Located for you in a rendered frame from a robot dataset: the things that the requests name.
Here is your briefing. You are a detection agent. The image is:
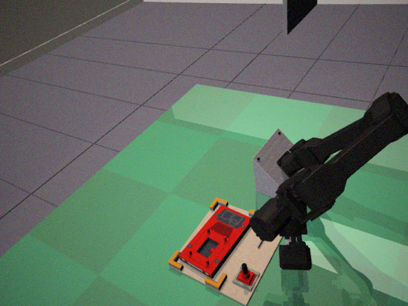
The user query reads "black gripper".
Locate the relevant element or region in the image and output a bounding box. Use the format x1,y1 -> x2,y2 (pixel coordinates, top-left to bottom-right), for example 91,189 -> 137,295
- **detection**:
279,218 -> 312,270

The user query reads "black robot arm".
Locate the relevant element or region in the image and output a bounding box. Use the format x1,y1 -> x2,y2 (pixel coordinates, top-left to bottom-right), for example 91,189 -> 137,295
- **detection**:
249,92 -> 408,242

